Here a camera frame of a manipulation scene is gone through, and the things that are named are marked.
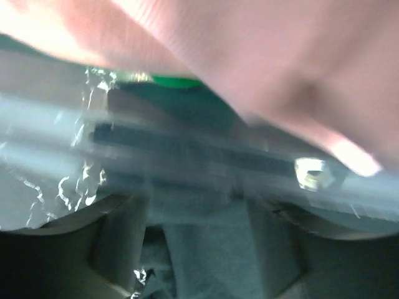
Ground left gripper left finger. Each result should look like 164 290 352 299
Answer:
1 199 147 298

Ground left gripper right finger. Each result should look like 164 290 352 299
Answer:
246 201 398 298

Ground black t shirt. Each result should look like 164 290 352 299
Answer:
137 87 312 299

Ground clear plastic bin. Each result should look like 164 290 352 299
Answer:
1 44 398 234

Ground green t shirt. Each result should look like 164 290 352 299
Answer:
150 75 202 89

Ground pink t shirt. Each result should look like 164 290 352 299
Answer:
1 1 398 176

